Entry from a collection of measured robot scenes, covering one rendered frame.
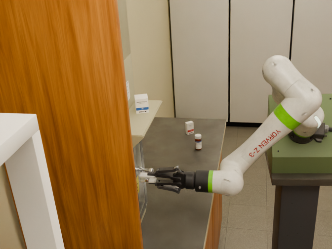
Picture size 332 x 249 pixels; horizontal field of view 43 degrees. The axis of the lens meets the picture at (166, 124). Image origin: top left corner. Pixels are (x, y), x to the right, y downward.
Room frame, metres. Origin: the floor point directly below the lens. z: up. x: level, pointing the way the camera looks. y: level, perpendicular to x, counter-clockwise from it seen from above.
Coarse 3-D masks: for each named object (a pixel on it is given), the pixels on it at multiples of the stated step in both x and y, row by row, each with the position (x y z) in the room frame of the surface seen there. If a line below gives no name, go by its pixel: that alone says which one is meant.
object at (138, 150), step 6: (138, 144) 1.58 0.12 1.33; (138, 150) 1.57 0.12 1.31; (138, 156) 1.56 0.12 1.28; (138, 162) 1.55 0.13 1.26; (138, 168) 1.55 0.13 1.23; (138, 174) 1.54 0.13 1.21; (144, 186) 1.60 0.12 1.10; (138, 192) 1.51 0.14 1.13; (144, 192) 1.59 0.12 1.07; (138, 198) 1.51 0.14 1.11; (144, 198) 1.59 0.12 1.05; (144, 204) 1.58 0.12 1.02; (144, 210) 1.57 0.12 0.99
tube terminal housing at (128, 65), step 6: (126, 60) 1.58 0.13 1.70; (126, 66) 1.57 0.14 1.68; (126, 72) 1.56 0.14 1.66; (132, 72) 1.64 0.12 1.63; (126, 78) 1.56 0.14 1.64; (132, 78) 1.63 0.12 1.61; (132, 84) 1.62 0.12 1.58; (132, 90) 1.61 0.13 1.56; (132, 96) 1.61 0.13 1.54; (132, 102) 1.60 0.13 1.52
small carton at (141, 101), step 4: (136, 96) 1.52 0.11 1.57; (140, 96) 1.52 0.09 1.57; (144, 96) 1.52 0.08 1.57; (136, 100) 1.49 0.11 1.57; (140, 100) 1.50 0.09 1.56; (144, 100) 1.50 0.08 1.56; (136, 104) 1.49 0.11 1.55; (140, 104) 1.50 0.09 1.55; (144, 104) 1.50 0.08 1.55; (148, 104) 1.50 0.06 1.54; (136, 108) 1.49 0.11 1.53; (140, 108) 1.50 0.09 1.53; (144, 108) 1.50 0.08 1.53; (148, 108) 1.50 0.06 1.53; (136, 112) 1.49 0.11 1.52; (140, 112) 1.49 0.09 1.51; (144, 112) 1.50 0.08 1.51; (148, 112) 1.50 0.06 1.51
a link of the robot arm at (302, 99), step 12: (300, 84) 1.53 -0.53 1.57; (312, 84) 1.54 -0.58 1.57; (288, 96) 1.53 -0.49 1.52; (300, 96) 1.50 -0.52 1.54; (312, 96) 1.48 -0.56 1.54; (276, 108) 1.55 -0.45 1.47; (288, 108) 1.50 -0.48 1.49; (300, 108) 1.48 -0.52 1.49; (312, 108) 1.48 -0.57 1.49; (288, 120) 1.49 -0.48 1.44; (300, 120) 1.49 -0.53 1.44
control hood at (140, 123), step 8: (152, 104) 1.58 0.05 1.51; (160, 104) 1.58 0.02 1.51; (152, 112) 1.50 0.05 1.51; (136, 120) 1.43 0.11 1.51; (144, 120) 1.43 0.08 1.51; (152, 120) 1.44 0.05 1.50; (136, 128) 1.36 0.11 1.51; (144, 128) 1.36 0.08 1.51; (136, 136) 1.31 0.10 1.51; (136, 144) 1.31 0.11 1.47
